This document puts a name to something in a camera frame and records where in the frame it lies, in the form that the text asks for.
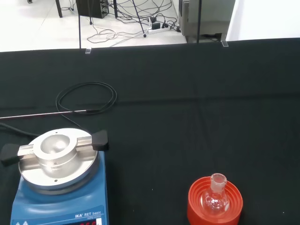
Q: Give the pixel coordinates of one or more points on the white power strip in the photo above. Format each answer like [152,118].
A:
[159,29]

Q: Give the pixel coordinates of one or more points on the black computer tower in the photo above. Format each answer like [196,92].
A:
[92,8]

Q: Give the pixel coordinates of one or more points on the black tripod leg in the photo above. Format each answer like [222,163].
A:
[199,21]
[140,20]
[79,25]

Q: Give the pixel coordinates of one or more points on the grey metal cabinet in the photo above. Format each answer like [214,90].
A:
[206,18]

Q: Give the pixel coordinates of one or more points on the clear plastic clip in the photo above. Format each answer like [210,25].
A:
[87,50]
[224,43]

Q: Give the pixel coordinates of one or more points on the black bench cloth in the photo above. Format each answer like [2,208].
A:
[187,117]

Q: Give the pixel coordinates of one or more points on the black table leg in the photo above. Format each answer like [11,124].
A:
[58,8]

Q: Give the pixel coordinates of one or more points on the heater with blue base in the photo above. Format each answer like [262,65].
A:
[58,201]

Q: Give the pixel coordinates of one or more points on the steel temperature probe rod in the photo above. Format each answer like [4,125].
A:
[39,114]

